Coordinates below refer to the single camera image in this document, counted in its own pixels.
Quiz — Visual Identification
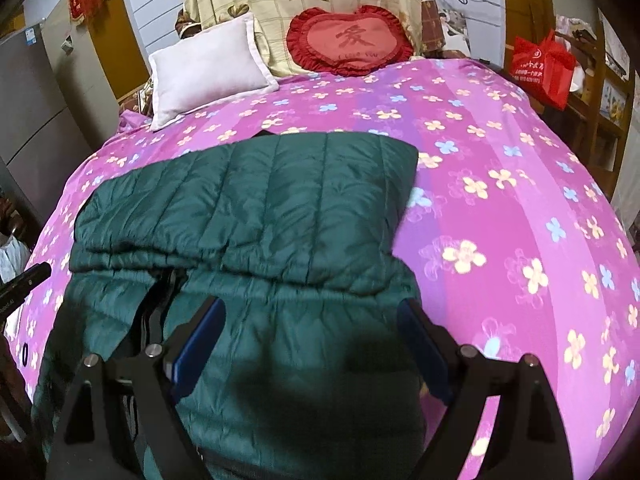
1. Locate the purple floral bed sheet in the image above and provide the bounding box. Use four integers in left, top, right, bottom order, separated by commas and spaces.
20, 57, 640, 480

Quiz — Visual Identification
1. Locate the red heart-shaped cushion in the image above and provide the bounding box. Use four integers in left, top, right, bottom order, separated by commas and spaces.
286, 5, 415, 78

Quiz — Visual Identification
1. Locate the white plastic bag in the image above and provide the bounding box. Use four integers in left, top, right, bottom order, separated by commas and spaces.
0, 235, 32, 286

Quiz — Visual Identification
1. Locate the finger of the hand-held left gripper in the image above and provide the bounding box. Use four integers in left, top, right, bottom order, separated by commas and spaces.
0, 261, 52, 301

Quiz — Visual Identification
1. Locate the grey refrigerator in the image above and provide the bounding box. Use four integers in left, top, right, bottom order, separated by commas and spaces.
0, 22, 96, 221

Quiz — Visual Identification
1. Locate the dark green puffer jacket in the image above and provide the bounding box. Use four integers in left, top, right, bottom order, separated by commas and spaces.
30, 130, 431, 480

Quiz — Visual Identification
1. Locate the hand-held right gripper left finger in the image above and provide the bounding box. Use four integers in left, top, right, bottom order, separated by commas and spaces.
45, 296, 228, 480

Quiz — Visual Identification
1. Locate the wooden shelf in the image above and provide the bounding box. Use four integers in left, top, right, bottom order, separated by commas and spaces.
550, 25, 632, 201

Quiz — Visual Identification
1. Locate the red shopping bag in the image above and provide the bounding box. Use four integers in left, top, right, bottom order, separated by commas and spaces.
509, 30, 577, 111

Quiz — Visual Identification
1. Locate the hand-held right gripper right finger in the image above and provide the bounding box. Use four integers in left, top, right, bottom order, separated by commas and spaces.
396, 297, 576, 480

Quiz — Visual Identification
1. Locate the white pillow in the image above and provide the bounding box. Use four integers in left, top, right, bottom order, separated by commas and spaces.
148, 12, 280, 132

